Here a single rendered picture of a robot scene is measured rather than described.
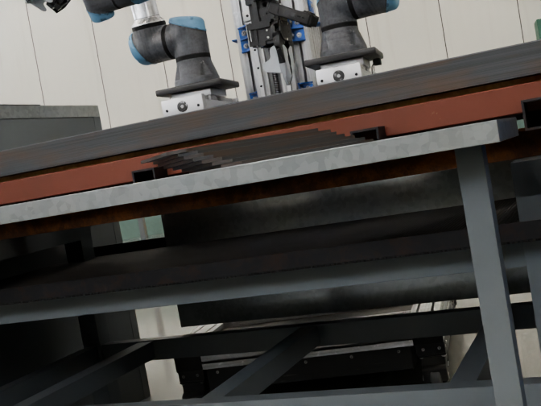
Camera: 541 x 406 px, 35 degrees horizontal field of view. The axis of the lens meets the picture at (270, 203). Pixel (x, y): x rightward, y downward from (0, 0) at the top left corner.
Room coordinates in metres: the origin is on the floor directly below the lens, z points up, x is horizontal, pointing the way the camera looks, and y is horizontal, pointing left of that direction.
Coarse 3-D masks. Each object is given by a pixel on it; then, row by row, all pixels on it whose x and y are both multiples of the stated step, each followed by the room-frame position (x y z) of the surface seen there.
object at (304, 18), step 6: (270, 6) 1.96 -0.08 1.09; (276, 6) 1.95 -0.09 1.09; (282, 6) 1.95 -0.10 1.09; (270, 12) 1.96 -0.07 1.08; (276, 12) 1.95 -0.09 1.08; (282, 12) 1.95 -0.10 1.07; (288, 12) 1.94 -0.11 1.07; (294, 12) 1.94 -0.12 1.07; (300, 12) 1.93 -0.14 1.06; (306, 12) 1.94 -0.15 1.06; (288, 18) 1.94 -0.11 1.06; (294, 18) 1.94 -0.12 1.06; (300, 18) 1.93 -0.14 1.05; (306, 18) 1.93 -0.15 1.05; (312, 18) 1.92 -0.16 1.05; (318, 18) 1.95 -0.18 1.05; (300, 24) 1.94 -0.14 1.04; (306, 24) 1.93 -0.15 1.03; (312, 24) 1.93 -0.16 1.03
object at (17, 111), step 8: (0, 112) 2.55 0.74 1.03; (8, 112) 2.59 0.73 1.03; (16, 112) 2.62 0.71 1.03; (24, 112) 2.66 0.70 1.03; (32, 112) 2.70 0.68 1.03; (40, 112) 2.73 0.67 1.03; (48, 112) 2.77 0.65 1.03; (56, 112) 2.81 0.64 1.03; (64, 112) 2.85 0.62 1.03; (72, 112) 2.90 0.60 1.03; (80, 112) 2.94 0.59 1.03; (88, 112) 2.98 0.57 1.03; (96, 112) 3.03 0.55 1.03
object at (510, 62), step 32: (448, 64) 1.48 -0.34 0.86; (480, 64) 1.46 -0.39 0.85; (512, 64) 1.44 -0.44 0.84; (288, 96) 1.59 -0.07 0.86; (320, 96) 1.57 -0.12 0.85; (352, 96) 1.54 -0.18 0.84; (384, 96) 1.52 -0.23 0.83; (416, 96) 1.50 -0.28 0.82; (128, 128) 1.72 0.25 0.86; (160, 128) 1.69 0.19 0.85; (192, 128) 1.67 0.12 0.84; (224, 128) 1.64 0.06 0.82; (0, 160) 1.84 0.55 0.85; (32, 160) 1.81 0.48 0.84; (64, 160) 1.78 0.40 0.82
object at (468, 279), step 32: (512, 160) 2.21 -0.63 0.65; (320, 192) 2.40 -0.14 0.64; (352, 192) 2.37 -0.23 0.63; (384, 192) 2.34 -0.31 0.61; (416, 192) 2.30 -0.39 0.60; (448, 192) 2.27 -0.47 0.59; (512, 192) 2.21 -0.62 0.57; (192, 224) 2.56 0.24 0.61; (224, 224) 2.52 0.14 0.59; (256, 224) 2.48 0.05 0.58; (288, 224) 2.45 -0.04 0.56; (320, 224) 2.41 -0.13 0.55; (352, 288) 2.39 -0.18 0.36; (384, 288) 2.35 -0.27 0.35; (416, 288) 2.32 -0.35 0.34; (448, 288) 2.29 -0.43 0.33; (512, 288) 2.22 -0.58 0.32; (192, 320) 2.58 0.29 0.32; (224, 320) 2.54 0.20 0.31
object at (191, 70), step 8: (184, 56) 2.81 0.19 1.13; (192, 56) 2.80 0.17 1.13; (200, 56) 2.81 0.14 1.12; (208, 56) 2.83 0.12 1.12; (176, 64) 2.85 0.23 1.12; (184, 64) 2.81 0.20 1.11; (192, 64) 2.80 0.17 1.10; (200, 64) 2.80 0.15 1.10; (208, 64) 2.82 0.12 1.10; (176, 72) 2.84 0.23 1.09; (184, 72) 2.80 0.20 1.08; (192, 72) 2.79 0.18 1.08; (200, 72) 2.79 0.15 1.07; (208, 72) 2.81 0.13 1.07; (216, 72) 2.83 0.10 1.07; (176, 80) 2.84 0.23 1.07; (184, 80) 2.79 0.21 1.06; (192, 80) 2.79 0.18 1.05; (200, 80) 2.79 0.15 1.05
